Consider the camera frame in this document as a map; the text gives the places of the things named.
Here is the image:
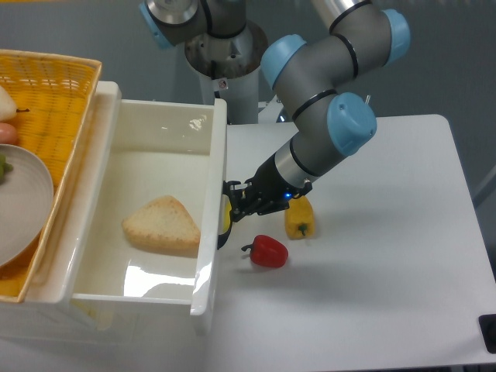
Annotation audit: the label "bread slice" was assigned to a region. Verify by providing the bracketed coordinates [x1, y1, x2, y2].
[122, 195, 201, 257]

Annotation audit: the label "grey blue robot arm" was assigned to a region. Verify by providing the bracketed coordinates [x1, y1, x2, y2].
[139, 1, 411, 222]

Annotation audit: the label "pink sausage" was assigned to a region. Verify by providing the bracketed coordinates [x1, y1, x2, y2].
[0, 122, 19, 145]

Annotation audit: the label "white drawer cabinet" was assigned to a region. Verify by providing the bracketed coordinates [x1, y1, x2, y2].
[1, 81, 121, 343]

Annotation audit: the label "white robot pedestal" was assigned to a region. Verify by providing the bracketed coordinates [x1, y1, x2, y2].
[184, 21, 268, 124]

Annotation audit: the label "yellow woven basket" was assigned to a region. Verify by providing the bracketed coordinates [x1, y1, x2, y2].
[1, 50, 102, 303]

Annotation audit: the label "black corner device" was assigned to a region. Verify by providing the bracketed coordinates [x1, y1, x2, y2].
[478, 314, 496, 354]

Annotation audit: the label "green grapes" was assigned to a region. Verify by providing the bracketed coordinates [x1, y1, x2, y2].
[0, 153, 13, 181]

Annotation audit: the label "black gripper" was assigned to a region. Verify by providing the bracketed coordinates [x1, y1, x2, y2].
[222, 155, 312, 222]

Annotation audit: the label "grey ridged plate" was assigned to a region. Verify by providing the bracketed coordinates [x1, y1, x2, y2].
[1, 144, 54, 265]

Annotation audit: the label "red bell pepper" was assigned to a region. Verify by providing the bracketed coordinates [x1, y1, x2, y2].
[241, 235, 288, 268]

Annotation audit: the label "yellow banana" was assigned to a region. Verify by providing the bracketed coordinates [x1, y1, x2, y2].
[220, 195, 232, 234]

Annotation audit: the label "white pear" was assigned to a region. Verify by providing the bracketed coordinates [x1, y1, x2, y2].
[0, 87, 29, 122]

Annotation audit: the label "yellow bell pepper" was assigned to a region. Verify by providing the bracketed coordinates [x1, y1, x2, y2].
[284, 196, 315, 239]

